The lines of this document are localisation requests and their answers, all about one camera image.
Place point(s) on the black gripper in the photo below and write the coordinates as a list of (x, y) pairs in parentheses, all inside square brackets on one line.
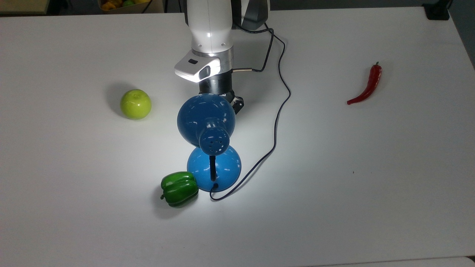
[(217, 84)]

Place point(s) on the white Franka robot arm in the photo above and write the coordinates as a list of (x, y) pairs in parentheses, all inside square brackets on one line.
[(209, 26)]

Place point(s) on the blue desk lamp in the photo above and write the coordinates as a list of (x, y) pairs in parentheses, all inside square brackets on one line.
[(206, 116)]

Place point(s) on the green toy bell pepper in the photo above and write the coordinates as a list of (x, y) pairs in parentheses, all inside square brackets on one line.
[(180, 189)]

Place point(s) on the yellow-green toy apple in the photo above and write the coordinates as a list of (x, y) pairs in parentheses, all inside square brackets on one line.
[(136, 104)]

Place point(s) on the red toy chili pepper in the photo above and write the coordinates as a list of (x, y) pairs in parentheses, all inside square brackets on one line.
[(373, 81)]

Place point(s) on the cardboard box of toy fruit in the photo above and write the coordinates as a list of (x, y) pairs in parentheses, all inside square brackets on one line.
[(130, 5)]

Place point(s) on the black table clamp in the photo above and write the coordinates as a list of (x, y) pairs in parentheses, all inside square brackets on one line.
[(437, 10)]

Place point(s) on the tan wooden board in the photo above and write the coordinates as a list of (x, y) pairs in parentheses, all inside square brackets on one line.
[(22, 6)]

